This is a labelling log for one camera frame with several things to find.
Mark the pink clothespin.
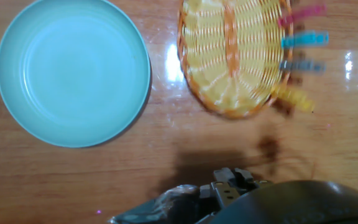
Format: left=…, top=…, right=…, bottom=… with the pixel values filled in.
left=277, top=4, right=328, bottom=28

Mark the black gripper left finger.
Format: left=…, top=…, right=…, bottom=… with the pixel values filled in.
left=109, top=184, right=220, bottom=224

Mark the brown wooden board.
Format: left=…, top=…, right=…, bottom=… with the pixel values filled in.
left=0, top=0, right=358, bottom=224

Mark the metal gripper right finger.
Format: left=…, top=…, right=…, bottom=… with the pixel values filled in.
left=211, top=167, right=260, bottom=208

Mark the grey clothespin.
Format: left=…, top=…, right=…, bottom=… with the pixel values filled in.
left=278, top=58, right=326, bottom=74

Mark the yellow orange woven basket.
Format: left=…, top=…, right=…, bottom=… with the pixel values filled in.
left=177, top=0, right=294, bottom=120

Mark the yellow clothespin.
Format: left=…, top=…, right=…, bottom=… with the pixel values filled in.
left=272, top=85, right=316, bottom=113

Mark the light green round plate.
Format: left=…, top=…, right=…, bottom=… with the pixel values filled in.
left=0, top=0, right=152, bottom=149

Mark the blue clothespin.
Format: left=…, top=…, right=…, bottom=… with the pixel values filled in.
left=280, top=30, right=330, bottom=49

